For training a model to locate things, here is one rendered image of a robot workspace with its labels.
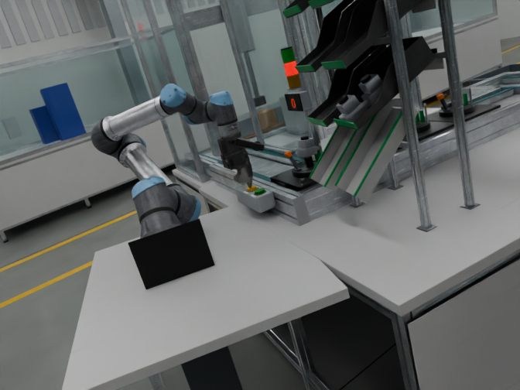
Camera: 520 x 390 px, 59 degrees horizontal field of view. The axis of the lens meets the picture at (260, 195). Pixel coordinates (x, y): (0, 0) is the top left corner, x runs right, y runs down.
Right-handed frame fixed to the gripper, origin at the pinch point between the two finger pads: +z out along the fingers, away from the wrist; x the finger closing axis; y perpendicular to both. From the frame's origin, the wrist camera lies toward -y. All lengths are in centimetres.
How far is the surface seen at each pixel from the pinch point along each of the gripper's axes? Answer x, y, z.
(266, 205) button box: 10.5, 0.2, 6.4
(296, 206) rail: 25.4, -4.3, 5.4
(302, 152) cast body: 10.7, -18.6, -7.4
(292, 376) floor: -13, 2, 98
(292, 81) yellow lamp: -8.6, -31.7, -30.3
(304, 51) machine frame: -69, -75, -37
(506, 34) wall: -658, -972, 89
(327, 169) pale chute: 30.3, -16.0, -4.3
